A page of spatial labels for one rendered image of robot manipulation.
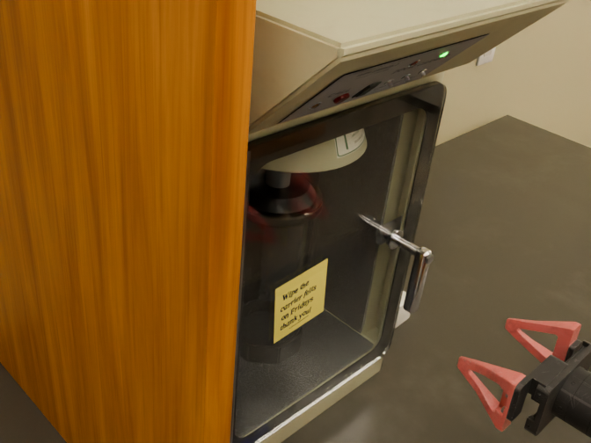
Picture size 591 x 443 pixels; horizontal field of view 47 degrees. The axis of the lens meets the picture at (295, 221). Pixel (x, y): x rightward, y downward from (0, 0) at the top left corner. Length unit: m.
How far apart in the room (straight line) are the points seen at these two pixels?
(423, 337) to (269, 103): 0.67
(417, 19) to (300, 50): 0.10
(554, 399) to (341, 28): 0.44
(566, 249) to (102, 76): 1.07
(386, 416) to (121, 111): 0.61
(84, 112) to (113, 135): 0.04
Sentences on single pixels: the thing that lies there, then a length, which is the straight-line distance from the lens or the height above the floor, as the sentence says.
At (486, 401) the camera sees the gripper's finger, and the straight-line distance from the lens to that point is 0.76.
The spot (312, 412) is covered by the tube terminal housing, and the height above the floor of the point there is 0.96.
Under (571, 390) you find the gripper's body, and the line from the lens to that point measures 0.75.
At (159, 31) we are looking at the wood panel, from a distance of 0.44.
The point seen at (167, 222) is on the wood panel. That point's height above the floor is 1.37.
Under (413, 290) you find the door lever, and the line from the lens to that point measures 0.83.
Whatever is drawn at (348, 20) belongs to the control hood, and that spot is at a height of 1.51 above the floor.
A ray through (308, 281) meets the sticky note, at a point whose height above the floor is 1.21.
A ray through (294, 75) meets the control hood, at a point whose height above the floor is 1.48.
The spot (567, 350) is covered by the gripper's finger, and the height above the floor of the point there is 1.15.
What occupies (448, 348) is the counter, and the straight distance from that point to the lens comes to 1.09.
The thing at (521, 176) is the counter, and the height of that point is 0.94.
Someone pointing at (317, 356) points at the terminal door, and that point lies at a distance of 0.83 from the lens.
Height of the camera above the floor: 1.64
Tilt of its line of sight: 32 degrees down
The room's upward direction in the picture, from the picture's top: 6 degrees clockwise
